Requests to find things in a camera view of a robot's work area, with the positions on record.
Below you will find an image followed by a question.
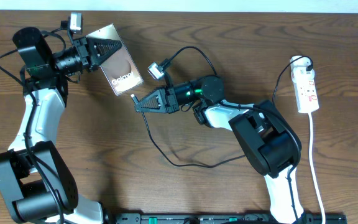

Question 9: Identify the white power strip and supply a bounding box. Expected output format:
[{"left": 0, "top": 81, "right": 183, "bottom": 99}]
[{"left": 290, "top": 55, "right": 319, "bottom": 114}]

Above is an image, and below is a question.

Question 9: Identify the black USB charging cable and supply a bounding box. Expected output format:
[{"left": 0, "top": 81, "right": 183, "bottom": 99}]
[{"left": 130, "top": 57, "right": 314, "bottom": 169}]

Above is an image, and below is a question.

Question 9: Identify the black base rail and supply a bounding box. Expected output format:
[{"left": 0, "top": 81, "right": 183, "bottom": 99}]
[{"left": 114, "top": 213, "right": 347, "bottom": 224}]

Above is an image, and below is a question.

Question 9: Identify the white power strip cord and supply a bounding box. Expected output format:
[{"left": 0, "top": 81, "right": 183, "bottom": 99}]
[{"left": 308, "top": 112, "right": 326, "bottom": 224}]

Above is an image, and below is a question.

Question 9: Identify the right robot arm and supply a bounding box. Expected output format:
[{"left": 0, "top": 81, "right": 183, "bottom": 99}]
[{"left": 131, "top": 75, "right": 304, "bottom": 223}]

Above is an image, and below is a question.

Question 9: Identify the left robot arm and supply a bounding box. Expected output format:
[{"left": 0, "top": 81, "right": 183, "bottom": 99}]
[{"left": 0, "top": 27, "right": 122, "bottom": 223}]

